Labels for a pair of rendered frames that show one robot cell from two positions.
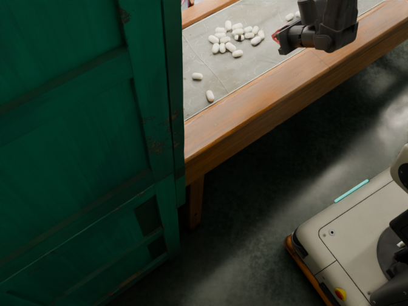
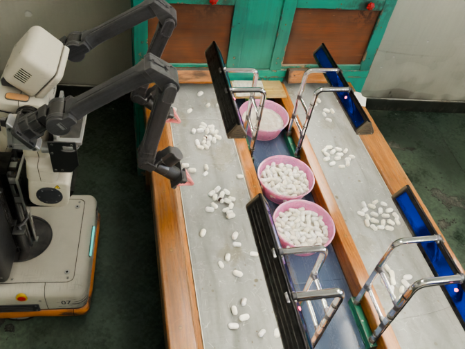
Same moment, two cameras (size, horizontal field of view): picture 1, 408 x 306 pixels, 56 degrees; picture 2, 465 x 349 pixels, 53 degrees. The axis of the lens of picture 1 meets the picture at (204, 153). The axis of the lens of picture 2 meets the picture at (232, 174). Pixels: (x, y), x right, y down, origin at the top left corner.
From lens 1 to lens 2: 2.43 m
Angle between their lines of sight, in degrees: 60
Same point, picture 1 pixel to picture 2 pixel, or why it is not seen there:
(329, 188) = (113, 278)
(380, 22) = (165, 206)
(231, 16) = (225, 144)
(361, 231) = (63, 221)
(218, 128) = not seen: hidden behind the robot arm
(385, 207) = (63, 245)
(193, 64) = (199, 114)
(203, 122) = not seen: hidden behind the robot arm
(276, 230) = (111, 227)
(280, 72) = (164, 136)
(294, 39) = not seen: hidden behind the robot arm
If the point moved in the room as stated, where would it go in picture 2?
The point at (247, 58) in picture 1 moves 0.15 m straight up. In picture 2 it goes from (187, 135) to (189, 111)
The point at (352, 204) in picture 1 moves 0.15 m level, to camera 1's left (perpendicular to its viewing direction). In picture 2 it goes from (82, 228) to (102, 210)
